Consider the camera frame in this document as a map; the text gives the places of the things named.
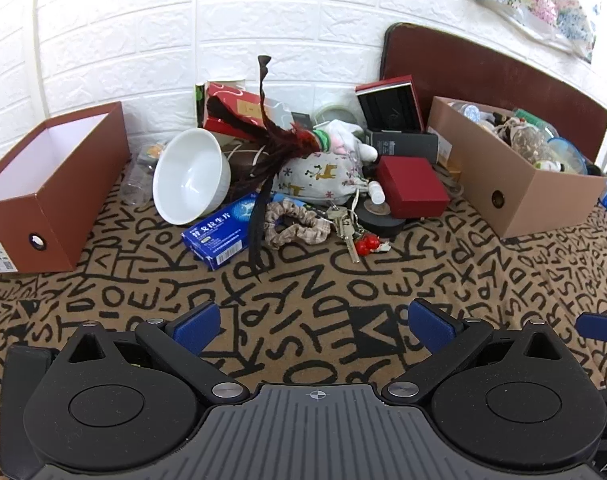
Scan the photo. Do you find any dark brown board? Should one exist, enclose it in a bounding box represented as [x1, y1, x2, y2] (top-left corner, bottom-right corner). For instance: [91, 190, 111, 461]
[381, 22, 607, 161]

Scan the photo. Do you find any letter print mat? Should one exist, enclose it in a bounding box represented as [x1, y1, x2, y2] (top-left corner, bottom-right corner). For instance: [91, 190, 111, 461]
[0, 160, 607, 480]

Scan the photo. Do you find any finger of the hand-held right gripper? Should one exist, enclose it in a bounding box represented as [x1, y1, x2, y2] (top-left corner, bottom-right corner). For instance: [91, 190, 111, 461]
[576, 312, 607, 345]

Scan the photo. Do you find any clear crumpled bottle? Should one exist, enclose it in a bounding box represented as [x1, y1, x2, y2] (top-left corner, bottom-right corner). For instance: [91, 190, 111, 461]
[448, 102, 485, 122]

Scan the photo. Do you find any blue medicine box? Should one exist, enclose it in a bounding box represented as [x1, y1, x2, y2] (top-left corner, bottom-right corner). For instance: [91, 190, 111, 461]
[182, 195, 264, 271]

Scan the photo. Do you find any mesh bag of dried bits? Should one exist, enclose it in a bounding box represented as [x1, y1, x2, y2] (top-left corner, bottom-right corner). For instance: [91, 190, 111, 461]
[508, 125, 554, 163]

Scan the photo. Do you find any blue rimmed clear container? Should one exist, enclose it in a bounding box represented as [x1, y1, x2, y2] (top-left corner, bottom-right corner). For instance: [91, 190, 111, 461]
[548, 137, 589, 174]

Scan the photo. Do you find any beige checked scrunchie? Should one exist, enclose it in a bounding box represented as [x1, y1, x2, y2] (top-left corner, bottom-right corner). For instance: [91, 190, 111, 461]
[264, 200, 331, 248]

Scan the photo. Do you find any black rectangular box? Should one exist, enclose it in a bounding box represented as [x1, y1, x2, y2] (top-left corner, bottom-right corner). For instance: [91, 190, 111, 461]
[366, 129, 439, 163]

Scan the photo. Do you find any red cherry charm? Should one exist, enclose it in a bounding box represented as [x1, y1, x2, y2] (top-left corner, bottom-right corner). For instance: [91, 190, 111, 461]
[356, 234, 390, 257]

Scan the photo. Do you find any red square box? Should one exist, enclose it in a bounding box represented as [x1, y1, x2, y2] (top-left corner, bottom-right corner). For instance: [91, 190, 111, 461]
[375, 156, 451, 218]

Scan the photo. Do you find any black tape roll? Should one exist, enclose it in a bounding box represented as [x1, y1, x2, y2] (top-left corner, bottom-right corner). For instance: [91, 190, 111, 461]
[357, 195, 407, 238]

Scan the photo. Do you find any white ceramic bowl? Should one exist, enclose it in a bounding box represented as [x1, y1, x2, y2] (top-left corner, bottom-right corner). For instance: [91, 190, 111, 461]
[152, 128, 233, 226]

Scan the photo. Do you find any clear plastic bottle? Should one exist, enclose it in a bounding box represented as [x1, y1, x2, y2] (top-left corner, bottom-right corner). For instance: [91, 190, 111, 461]
[124, 142, 167, 206]

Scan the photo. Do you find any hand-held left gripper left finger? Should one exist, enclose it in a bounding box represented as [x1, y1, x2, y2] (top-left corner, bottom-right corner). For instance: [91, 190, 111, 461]
[58, 301, 250, 406]

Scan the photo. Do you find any white plush toy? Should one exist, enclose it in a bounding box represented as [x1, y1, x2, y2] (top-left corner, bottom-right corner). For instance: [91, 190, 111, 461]
[313, 119, 379, 161]

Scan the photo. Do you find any brown striped ball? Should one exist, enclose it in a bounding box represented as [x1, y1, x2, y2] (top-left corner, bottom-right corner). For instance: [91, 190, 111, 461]
[223, 142, 269, 193]

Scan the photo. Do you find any red and gold gift box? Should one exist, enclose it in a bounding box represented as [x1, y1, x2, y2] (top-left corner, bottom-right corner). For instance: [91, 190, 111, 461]
[202, 81, 284, 138]

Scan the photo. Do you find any dark brown storage box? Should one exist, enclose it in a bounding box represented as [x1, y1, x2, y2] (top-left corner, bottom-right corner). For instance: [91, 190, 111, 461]
[0, 101, 132, 273]

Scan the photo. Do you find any dark red feather toy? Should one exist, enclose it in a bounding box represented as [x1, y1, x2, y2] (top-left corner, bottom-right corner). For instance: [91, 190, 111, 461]
[206, 54, 324, 283]

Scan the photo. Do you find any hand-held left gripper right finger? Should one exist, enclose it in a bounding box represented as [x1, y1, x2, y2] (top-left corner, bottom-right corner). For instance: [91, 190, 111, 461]
[381, 299, 577, 406]

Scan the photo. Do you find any tan cardboard box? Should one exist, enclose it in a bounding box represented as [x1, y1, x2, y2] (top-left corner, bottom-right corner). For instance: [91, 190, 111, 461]
[426, 96, 607, 240]

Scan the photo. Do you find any grey foil packet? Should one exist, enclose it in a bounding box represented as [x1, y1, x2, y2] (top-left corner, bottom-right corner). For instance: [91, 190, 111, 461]
[268, 100, 314, 130]

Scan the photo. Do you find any reindeer print drawstring pouch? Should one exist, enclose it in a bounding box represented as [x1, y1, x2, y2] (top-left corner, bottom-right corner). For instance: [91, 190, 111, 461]
[274, 152, 369, 206]

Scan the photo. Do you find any silver key bunch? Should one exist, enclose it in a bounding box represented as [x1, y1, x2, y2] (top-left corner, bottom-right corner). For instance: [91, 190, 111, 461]
[326, 202, 367, 263]

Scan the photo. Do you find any black and red open case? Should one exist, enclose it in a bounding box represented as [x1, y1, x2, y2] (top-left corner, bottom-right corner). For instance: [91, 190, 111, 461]
[356, 75, 427, 133]

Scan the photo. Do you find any dark green box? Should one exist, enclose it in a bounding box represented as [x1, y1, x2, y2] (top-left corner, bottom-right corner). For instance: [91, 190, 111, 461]
[194, 82, 207, 128]

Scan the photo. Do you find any pale green tape roll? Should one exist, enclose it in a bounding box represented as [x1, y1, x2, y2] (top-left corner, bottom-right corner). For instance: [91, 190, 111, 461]
[316, 101, 359, 123]

